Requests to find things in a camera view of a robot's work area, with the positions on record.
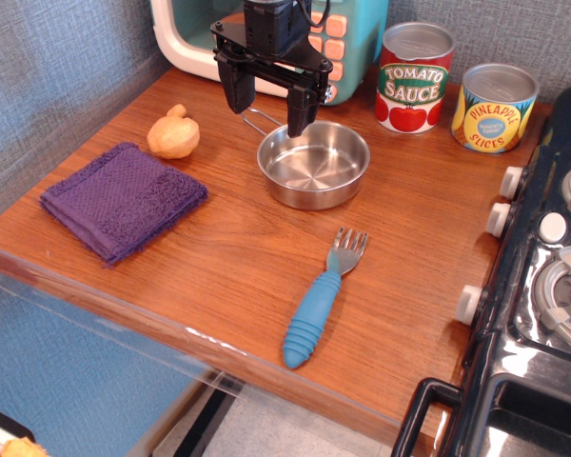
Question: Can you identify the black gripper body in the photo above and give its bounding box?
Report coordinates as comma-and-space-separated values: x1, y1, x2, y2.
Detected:
210, 1, 333, 90

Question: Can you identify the white stove knob upper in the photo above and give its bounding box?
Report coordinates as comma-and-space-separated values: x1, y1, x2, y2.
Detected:
500, 167, 524, 200

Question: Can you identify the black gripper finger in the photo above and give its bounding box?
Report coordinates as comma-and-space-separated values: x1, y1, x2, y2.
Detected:
216, 51, 256, 114
286, 84, 323, 138

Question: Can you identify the white stove knob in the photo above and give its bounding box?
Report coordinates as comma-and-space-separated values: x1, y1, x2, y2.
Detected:
485, 203, 511, 238
500, 167, 524, 200
455, 285, 482, 327

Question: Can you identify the black toy stove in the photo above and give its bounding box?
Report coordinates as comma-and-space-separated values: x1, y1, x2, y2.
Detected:
392, 87, 571, 456

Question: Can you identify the white stove knob middle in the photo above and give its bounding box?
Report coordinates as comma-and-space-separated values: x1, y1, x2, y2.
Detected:
485, 203, 511, 238

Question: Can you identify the tomato sauce can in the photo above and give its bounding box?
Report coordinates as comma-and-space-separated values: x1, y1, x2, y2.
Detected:
375, 22, 455, 134

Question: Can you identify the purple folded towel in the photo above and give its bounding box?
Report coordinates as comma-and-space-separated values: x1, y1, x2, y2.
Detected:
40, 143, 208, 265

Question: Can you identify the yellow toy lemon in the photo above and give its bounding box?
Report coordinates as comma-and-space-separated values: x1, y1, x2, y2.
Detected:
147, 104, 200, 159

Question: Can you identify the pineapple slices can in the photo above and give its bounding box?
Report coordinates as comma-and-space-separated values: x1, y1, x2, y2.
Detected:
451, 63, 540, 154

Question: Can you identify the small steel pan bowl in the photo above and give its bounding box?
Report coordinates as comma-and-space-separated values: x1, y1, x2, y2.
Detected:
241, 109, 371, 211

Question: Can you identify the black cable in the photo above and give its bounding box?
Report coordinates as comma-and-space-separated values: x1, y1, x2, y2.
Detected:
296, 0, 332, 30

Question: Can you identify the white stove knob lower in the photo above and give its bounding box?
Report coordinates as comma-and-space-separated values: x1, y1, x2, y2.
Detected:
455, 285, 482, 327

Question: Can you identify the toy microwave teal white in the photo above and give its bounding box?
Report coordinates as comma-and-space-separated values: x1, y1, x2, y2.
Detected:
150, 0, 389, 106

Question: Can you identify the blue handled metal fork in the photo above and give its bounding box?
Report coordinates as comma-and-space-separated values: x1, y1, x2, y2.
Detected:
283, 227, 368, 368

